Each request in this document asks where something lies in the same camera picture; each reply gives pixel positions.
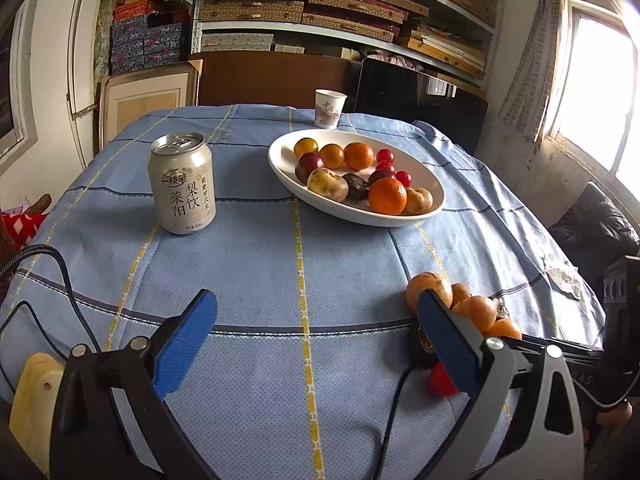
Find blue checked tablecloth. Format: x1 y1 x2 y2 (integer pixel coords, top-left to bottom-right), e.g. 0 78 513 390
0 104 608 480

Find stack of flat woven boxes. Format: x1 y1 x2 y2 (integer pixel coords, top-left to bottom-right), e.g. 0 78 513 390
199 0 488 78

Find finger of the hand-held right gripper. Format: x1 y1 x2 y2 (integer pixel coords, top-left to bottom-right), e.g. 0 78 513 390
520 334 607 362

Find black chair back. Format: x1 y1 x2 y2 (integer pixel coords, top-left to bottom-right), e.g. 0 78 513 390
354 57 489 157

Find metal storage shelf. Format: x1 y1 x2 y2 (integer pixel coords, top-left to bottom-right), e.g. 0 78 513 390
189 0 505 92

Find brown wooden board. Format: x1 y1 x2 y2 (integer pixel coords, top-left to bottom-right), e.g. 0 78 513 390
191 51 362 109

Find white paper scrap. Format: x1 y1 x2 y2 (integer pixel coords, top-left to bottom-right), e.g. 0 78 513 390
544 255 583 302

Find small orange tomato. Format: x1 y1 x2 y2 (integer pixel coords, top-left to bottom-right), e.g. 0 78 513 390
482 318 523 341

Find stack of blue floral boxes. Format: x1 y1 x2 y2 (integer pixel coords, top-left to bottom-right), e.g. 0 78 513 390
110 10 192 77

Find thin black cable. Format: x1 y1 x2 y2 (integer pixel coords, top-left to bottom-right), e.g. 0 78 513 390
0 300 115 391

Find cream plastic block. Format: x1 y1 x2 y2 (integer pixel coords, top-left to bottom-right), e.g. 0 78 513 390
9 352 66 478

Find patterned curtain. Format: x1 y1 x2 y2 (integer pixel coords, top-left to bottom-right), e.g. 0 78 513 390
499 0 570 142

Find yellow-brown passion fruit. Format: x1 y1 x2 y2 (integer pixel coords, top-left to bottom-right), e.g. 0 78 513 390
405 271 454 315

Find white beverage can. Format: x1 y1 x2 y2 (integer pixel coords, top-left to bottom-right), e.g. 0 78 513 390
147 131 217 235

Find black bag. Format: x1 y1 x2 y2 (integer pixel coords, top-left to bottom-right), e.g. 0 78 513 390
546 181 640 282

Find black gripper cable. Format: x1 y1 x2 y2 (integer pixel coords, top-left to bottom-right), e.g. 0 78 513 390
369 362 420 480

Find orange-brown round fruit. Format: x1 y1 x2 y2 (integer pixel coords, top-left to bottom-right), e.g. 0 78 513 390
452 295 499 333

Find white paper cup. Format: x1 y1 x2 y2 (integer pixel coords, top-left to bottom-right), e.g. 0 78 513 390
314 89 348 130

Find person's right hand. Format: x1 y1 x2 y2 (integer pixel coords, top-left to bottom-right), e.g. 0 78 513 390
595 402 633 433

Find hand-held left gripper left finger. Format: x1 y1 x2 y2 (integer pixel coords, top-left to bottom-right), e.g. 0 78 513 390
49 289 219 480

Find black braided cable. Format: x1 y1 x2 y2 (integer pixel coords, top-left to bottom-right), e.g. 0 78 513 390
0 244 77 357

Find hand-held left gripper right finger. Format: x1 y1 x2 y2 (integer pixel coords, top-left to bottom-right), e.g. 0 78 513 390
416 290 586 480

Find bright window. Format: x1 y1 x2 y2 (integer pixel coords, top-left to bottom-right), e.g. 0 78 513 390
544 0 640 188

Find wooden picture frame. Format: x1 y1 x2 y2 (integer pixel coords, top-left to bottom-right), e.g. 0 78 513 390
99 59 204 147

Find white oval plate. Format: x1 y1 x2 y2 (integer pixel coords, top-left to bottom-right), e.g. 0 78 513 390
267 129 447 227

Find small tan fruit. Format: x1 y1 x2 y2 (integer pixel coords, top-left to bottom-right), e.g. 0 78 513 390
403 187 434 215

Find orange tangerine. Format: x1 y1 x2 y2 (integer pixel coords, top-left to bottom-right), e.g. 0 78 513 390
368 177 408 216
343 142 375 171

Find red patterned cloth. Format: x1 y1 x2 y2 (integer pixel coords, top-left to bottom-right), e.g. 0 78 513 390
0 209 52 253

